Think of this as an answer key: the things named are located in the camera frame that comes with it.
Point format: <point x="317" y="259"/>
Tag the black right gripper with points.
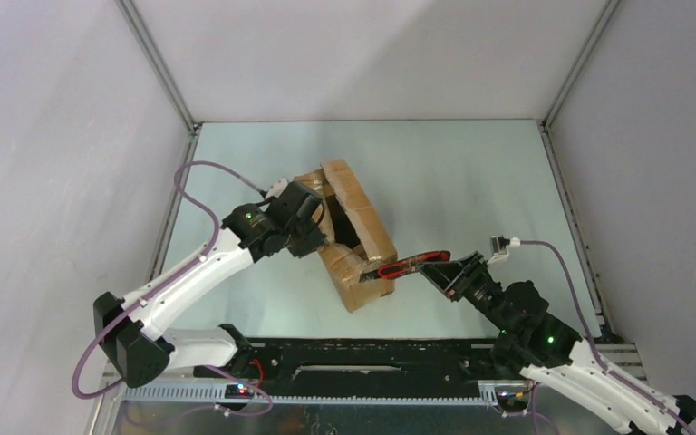
<point x="447" y="275"/>

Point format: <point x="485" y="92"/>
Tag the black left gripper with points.
<point x="315" y="240"/>

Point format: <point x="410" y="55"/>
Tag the brown cardboard express box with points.
<point x="357" y="240"/>

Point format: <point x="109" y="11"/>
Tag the red black utility knife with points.
<point x="407" y="266"/>

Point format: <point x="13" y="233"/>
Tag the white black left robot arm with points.
<point x="135" y="331"/>

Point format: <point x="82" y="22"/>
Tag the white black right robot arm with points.
<point x="538" y="346"/>

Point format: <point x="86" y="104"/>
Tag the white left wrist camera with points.
<point x="276" y="190"/>

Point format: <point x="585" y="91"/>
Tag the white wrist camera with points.
<point x="500" y="246"/>
<point x="276" y="190"/>

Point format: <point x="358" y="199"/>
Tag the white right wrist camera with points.
<point x="500" y="246"/>

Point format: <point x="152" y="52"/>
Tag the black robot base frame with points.
<point x="341" y="371"/>

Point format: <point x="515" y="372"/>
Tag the aluminium left corner post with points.
<point x="152" y="53"/>

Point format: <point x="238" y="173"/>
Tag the aluminium corner post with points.
<point x="152" y="53"/>
<point x="581" y="60"/>

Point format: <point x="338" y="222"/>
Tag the aluminium right corner post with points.
<point x="581" y="60"/>

